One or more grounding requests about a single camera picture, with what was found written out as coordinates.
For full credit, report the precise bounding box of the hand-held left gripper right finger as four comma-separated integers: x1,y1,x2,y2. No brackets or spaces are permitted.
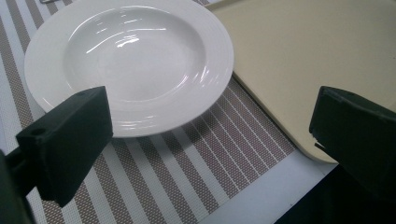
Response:
308,85,396,203

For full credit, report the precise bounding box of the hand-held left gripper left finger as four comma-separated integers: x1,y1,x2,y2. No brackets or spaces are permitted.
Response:
6,86,114,208

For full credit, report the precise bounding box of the beige cutting board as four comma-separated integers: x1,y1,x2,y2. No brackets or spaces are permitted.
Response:
205,0,396,164

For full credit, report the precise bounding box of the white deep plate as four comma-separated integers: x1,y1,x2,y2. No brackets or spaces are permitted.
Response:
23,0,235,139

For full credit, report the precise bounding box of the striped woven placemat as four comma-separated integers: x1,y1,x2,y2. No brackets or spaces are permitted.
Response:
0,0,296,224

